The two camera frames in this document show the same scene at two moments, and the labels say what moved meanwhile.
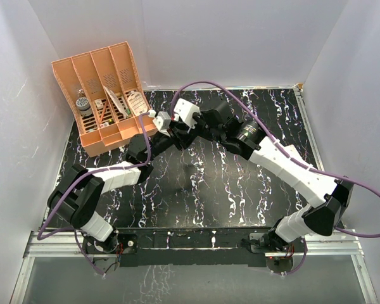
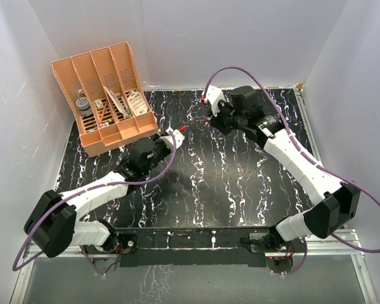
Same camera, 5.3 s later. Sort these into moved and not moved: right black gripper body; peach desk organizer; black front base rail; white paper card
Moved: right black gripper body
Not moved: peach desk organizer; black front base rail; white paper card
